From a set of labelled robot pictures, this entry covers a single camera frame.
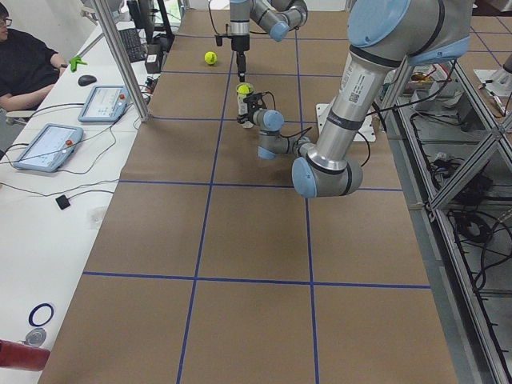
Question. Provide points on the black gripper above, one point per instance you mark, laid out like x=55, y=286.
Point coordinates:
x=251, y=113
x=240, y=43

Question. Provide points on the white blue tennis ball can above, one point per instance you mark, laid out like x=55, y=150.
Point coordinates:
x=242, y=107

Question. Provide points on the Wilson tennis ball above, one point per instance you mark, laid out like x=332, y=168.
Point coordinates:
x=244, y=89

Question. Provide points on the Roland Garros tennis ball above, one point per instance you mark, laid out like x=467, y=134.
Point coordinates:
x=210, y=58

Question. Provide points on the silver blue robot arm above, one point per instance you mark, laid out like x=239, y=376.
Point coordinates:
x=276, y=18
x=381, y=34

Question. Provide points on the black box with label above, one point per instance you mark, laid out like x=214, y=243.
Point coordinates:
x=154, y=57

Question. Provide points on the black keyboard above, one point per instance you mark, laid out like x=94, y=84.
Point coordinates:
x=132, y=44

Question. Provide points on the far teach pendant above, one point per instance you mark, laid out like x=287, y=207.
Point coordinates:
x=104, y=104

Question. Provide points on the teach pendant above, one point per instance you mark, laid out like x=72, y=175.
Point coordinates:
x=50, y=149
x=104, y=104

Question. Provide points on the black computer mouse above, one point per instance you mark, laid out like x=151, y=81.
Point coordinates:
x=86, y=80

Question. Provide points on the green clamp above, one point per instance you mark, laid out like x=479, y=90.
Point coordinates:
x=75, y=62

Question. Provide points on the near teach pendant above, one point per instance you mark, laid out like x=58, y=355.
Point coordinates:
x=50, y=149

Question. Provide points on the small black square device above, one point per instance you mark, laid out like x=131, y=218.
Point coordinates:
x=63, y=202

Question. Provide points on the seated person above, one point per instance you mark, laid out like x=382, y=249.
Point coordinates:
x=29, y=68

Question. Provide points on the red bottle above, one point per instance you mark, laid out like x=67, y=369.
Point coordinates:
x=19, y=356

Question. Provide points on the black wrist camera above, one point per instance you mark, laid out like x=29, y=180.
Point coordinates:
x=255, y=101
x=220, y=38

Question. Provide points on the aluminium frame post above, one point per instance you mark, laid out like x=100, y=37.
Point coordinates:
x=120, y=56

